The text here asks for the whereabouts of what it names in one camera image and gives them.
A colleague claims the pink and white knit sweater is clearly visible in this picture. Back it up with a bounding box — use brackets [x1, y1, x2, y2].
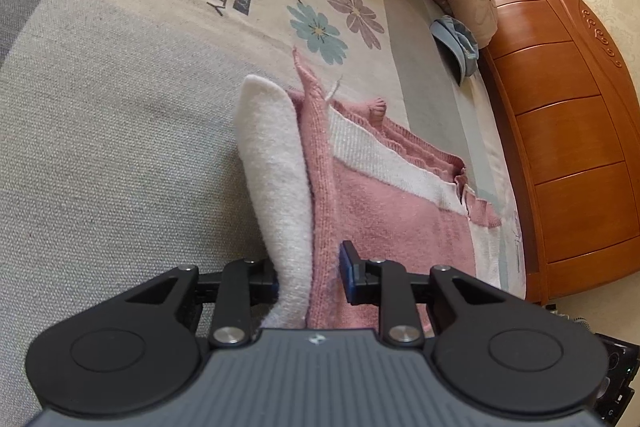
[232, 47, 503, 340]

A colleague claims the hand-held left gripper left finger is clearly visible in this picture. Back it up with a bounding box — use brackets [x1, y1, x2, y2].
[125, 258, 281, 349]

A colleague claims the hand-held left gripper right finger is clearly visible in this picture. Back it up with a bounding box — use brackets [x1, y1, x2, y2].
[339, 241, 507, 348]

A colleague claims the wooden bed headboard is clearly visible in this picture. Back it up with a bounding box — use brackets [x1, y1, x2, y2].
[467, 0, 640, 308]

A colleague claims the blue cap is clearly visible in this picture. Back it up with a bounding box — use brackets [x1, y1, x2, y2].
[431, 14, 482, 86]

